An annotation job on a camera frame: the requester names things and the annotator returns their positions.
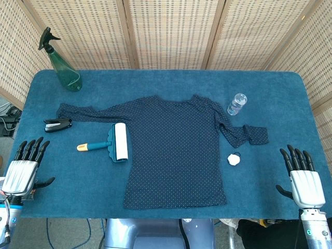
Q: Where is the black stapler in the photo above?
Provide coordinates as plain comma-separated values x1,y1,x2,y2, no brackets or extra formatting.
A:
43,117,73,133

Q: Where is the bamboo folding screen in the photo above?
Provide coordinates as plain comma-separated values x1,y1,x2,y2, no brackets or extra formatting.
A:
0,0,332,156

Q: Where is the white shoe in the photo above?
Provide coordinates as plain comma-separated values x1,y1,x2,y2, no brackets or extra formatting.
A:
219,219,240,229

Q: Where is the white hair tie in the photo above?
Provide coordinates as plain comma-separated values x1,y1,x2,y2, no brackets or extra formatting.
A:
227,151,242,166

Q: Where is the navy polka dot shirt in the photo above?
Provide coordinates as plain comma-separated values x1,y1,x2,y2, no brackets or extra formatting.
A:
56,94,269,210

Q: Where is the blue-grey robot torso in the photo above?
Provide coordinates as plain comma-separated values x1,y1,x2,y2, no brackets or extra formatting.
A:
103,218,216,249

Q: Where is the green spray bottle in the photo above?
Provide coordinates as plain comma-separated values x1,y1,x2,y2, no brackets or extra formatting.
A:
37,26,83,92

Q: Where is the clear printed drinking glass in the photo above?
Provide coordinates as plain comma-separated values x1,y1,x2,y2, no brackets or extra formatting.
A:
227,93,248,116

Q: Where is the black equipment with cables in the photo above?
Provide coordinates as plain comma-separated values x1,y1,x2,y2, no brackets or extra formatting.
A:
0,103,23,138

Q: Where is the teal white lint roller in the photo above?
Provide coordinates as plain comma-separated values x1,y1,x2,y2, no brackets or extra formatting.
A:
76,122,129,163

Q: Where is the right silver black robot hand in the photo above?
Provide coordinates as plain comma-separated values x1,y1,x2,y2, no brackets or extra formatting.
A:
275,144,326,208

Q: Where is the teal table cloth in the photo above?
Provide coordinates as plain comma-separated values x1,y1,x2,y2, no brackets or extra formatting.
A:
4,69,330,220

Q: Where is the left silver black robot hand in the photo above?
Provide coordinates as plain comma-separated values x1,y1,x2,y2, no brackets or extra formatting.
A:
1,136,56,200

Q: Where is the black trouser leg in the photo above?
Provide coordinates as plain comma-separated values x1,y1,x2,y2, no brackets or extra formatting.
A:
237,219,305,249

